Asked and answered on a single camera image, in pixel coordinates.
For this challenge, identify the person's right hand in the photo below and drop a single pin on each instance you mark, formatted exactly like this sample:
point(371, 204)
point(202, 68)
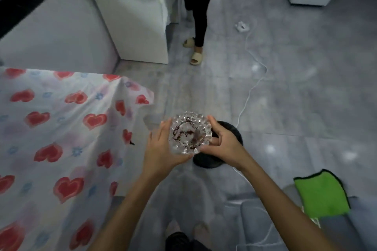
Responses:
point(228, 149)

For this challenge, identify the person's left hand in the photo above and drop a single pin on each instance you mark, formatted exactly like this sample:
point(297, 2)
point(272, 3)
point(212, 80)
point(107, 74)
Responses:
point(159, 155)

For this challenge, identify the person's right thumb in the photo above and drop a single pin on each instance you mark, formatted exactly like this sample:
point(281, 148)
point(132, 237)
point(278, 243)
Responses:
point(216, 125)

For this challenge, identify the person's left thumb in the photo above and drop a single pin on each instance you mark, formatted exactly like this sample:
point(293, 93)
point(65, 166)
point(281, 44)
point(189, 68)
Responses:
point(166, 128)

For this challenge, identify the clear glass ashtray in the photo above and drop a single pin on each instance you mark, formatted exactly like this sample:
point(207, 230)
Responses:
point(190, 133)

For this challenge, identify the person's left forearm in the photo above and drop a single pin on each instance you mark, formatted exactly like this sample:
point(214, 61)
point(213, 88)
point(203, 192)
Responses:
point(123, 215)

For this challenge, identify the person's right forearm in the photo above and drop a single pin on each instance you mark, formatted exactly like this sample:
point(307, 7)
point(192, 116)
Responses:
point(282, 209)

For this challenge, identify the black round waste bin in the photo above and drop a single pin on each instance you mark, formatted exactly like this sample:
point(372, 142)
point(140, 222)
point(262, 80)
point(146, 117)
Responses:
point(232, 133)

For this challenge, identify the beige sandal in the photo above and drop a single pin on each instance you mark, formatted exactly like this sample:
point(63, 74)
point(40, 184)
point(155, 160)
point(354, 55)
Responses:
point(196, 57)
point(189, 42)

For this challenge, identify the white power strip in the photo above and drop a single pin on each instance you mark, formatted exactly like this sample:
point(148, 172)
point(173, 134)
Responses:
point(242, 26)

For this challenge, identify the white low cabinet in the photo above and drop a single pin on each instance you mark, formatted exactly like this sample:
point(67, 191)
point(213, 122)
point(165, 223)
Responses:
point(135, 24)

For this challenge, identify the person's black shorts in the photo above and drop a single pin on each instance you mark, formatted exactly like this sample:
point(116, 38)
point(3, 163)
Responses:
point(185, 243)

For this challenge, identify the heart print tablecloth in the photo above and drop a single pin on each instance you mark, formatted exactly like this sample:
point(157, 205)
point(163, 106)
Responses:
point(53, 153)

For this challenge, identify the green microfibre cloth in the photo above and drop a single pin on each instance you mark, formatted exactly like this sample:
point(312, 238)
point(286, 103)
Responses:
point(321, 193)

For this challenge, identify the grey upholstered seat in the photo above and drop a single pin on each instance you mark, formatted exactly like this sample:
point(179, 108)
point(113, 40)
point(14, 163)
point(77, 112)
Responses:
point(338, 230)

